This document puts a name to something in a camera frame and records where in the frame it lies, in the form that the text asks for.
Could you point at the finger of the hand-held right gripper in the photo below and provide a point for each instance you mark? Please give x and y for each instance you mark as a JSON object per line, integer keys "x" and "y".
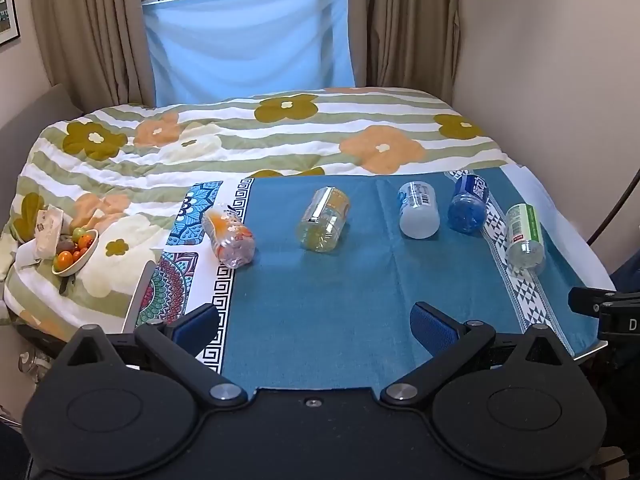
{"x": 585, "y": 301}

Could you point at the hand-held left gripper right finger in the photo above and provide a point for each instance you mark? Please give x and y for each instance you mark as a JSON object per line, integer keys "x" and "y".
{"x": 434, "y": 326}

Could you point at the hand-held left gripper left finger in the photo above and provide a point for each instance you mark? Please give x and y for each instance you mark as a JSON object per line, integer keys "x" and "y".
{"x": 196, "y": 324}

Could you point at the clear cup green label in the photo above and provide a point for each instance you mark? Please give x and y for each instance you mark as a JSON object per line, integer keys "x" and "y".
{"x": 524, "y": 237}

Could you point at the clear cup orange label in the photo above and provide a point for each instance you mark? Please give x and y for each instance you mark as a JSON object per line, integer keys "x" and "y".
{"x": 229, "y": 240}

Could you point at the white plastic cup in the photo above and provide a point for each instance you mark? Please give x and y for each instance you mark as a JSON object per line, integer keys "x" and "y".
{"x": 419, "y": 210}

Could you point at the blue plastic cup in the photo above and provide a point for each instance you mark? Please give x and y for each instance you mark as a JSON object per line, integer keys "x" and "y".
{"x": 469, "y": 205}

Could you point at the clear cup yellow label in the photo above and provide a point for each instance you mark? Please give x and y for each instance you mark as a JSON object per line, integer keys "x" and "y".
{"x": 325, "y": 220}

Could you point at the dark blue cloth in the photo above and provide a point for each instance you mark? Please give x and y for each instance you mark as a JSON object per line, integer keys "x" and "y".
{"x": 626, "y": 276}

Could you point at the teal patterned cloth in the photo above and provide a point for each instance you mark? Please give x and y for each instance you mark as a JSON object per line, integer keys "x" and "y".
{"x": 325, "y": 310}

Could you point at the white oval bowl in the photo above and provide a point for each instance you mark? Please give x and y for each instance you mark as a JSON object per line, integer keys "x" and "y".
{"x": 86, "y": 255}

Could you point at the white tissue packet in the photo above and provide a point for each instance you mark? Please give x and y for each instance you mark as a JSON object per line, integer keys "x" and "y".
{"x": 48, "y": 230}

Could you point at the floral striped blanket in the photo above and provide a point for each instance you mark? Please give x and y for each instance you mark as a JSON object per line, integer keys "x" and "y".
{"x": 300, "y": 147}

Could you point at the light blue window cloth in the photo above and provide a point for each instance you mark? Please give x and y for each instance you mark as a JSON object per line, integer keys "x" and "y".
{"x": 250, "y": 45}

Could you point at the beige curtain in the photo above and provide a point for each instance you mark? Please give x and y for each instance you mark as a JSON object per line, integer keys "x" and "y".
{"x": 90, "y": 30}
{"x": 405, "y": 25}

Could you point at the framed wall picture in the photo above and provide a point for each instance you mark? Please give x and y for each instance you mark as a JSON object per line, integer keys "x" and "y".
{"x": 6, "y": 10}

